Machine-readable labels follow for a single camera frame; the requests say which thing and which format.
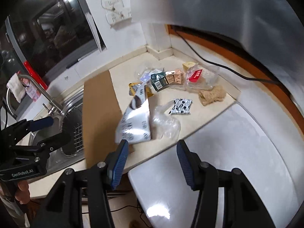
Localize white printed paper bag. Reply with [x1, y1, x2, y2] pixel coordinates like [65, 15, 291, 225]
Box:
[115, 83, 151, 145]

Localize left hand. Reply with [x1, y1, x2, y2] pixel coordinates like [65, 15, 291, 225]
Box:
[15, 180, 30, 204]

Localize brown cardboard sheet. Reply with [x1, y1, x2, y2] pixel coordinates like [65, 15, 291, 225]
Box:
[82, 70, 131, 168]

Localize yellow silver foil wrapper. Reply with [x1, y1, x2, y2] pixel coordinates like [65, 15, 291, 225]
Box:
[129, 82, 154, 98]

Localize brown fibrous scrubber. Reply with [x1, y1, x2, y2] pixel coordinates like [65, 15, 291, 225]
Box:
[198, 85, 226, 106]

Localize beige small cartons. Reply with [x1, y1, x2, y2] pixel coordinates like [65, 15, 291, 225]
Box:
[165, 68, 184, 84]

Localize clear bag with red label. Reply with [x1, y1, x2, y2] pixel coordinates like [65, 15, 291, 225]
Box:
[185, 64, 219, 92]

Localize dark green carton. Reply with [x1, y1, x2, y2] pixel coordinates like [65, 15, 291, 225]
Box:
[150, 72, 169, 92]

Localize black white patterned wrapper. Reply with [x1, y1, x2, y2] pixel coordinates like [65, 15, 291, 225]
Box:
[169, 98, 193, 115]

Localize clear plastic bag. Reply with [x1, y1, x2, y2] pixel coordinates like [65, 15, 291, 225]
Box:
[150, 100, 181, 142]

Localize chrome kitchen faucet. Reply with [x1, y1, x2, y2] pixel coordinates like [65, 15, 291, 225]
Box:
[6, 73, 63, 116]

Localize white wall power socket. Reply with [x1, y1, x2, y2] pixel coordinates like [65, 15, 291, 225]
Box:
[103, 0, 132, 26]

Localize stainless steel sink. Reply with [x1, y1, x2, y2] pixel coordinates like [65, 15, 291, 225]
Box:
[28, 89, 86, 174]

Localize dark window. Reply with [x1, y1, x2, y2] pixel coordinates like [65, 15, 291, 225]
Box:
[5, 0, 106, 83]

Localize white cloth on faucet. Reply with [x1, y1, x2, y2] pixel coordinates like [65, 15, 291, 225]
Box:
[6, 73, 26, 103]

